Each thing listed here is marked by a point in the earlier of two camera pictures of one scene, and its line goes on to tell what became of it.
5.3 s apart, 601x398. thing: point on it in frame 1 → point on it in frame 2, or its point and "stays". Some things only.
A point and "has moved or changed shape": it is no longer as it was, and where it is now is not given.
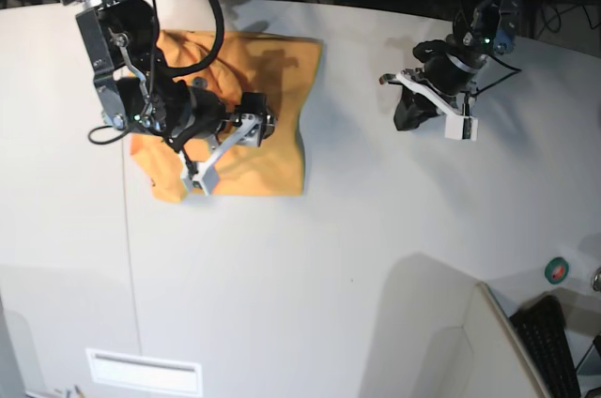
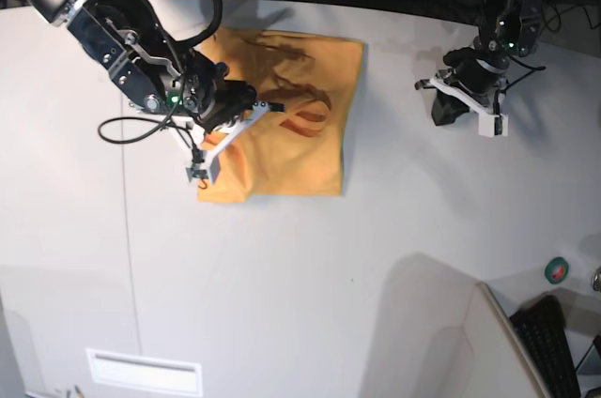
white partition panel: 440,334 stays
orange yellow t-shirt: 285,69 has moved or changed shape
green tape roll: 556,270 stays
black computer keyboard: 542,324 stays
